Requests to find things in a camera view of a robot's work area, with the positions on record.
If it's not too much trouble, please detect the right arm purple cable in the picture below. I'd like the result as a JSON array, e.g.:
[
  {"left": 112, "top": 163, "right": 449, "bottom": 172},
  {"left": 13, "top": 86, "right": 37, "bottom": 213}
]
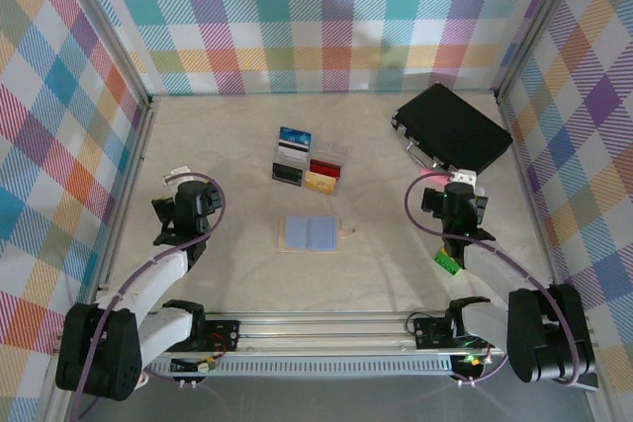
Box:
[{"left": 404, "top": 175, "right": 585, "bottom": 388}]

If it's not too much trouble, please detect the grey slotted cable duct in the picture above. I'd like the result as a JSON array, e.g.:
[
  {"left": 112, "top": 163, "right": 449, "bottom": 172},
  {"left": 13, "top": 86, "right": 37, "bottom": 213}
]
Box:
[{"left": 146, "top": 355, "right": 456, "bottom": 377}]

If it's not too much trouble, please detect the tan card holder blue lining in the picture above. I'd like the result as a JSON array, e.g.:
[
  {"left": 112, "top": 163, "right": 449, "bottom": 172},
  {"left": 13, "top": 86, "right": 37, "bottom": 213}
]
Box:
[{"left": 277, "top": 215, "right": 357, "bottom": 255}]

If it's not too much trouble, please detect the blue credit card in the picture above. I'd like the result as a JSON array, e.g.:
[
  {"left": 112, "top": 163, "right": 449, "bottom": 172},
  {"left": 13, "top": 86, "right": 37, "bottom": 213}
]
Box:
[{"left": 278, "top": 126, "right": 313, "bottom": 145}]

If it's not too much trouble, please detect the small wiring connector board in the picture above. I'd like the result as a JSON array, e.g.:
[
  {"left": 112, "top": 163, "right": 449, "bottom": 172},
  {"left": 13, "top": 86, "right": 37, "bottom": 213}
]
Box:
[
  {"left": 170, "top": 355, "right": 219, "bottom": 378},
  {"left": 452, "top": 351, "right": 491, "bottom": 377}
]

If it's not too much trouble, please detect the aluminium side rail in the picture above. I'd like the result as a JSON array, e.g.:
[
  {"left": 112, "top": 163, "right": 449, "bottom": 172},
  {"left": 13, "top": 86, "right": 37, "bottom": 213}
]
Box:
[
  {"left": 494, "top": 90, "right": 568, "bottom": 312},
  {"left": 86, "top": 95, "right": 159, "bottom": 317}
]

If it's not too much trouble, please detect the white card with black stripe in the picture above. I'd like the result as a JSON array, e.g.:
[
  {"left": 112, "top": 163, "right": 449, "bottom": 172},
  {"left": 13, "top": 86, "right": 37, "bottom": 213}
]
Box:
[{"left": 274, "top": 139, "right": 311, "bottom": 162}]

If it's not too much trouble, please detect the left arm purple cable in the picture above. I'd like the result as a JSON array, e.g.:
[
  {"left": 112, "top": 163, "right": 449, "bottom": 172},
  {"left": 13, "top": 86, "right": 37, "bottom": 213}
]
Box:
[{"left": 68, "top": 172, "right": 228, "bottom": 422}]

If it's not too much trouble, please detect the clear acrylic card stand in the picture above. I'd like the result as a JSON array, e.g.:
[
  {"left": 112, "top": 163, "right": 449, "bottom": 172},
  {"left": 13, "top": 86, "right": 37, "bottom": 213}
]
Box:
[{"left": 270, "top": 124, "right": 354, "bottom": 197}]

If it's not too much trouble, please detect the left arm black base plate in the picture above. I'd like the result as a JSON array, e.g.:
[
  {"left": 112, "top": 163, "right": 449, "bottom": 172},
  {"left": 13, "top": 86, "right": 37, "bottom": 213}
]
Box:
[{"left": 201, "top": 318, "right": 242, "bottom": 354}]

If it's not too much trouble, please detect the black briefcase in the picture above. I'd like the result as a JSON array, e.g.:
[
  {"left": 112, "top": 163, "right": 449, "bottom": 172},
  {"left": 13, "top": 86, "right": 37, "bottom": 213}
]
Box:
[{"left": 391, "top": 82, "right": 514, "bottom": 181}]

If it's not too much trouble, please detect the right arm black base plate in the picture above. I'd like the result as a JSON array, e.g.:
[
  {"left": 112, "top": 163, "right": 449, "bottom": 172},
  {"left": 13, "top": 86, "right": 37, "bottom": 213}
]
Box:
[{"left": 412, "top": 316, "right": 466, "bottom": 350}]

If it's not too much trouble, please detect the red card with dark stripe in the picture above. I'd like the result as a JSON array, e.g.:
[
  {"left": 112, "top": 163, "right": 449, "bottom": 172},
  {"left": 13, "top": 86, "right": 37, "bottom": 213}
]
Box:
[{"left": 309, "top": 158, "right": 343, "bottom": 179}]

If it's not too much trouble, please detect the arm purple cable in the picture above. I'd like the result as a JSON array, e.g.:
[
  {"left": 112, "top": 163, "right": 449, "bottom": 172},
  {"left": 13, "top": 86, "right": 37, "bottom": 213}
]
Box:
[
  {"left": 404, "top": 175, "right": 585, "bottom": 388},
  {"left": 68, "top": 172, "right": 228, "bottom": 422}
]

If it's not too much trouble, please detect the green yellow toy brick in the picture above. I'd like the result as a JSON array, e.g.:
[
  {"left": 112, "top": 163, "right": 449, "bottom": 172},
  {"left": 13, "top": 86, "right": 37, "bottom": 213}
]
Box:
[{"left": 433, "top": 249, "right": 466, "bottom": 278}]

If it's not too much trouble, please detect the aluminium mounting rail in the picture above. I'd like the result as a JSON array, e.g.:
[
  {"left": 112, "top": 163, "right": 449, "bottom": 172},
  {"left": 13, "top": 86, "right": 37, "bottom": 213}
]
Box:
[{"left": 51, "top": 312, "right": 599, "bottom": 357}]

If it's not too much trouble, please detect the aluminium frame post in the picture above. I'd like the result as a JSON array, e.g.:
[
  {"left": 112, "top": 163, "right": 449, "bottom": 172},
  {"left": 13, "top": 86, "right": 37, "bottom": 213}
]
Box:
[
  {"left": 51, "top": 0, "right": 159, "bottom": 107},
  {"left": 494, "top": 0, "right": 594, "bottom": 97}
]

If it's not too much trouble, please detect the black card with grey stripe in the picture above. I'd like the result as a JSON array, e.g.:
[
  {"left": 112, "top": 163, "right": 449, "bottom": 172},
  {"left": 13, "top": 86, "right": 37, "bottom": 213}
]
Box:
[{"left": 271, "top": 162, "right": 304, "bottom": 187}]

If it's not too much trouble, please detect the gold credit card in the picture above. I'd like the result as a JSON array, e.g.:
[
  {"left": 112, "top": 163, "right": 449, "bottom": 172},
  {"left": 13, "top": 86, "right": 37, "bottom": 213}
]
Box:
[{"left": 303, "top": 170, "right": 341, "bottom": 195}]

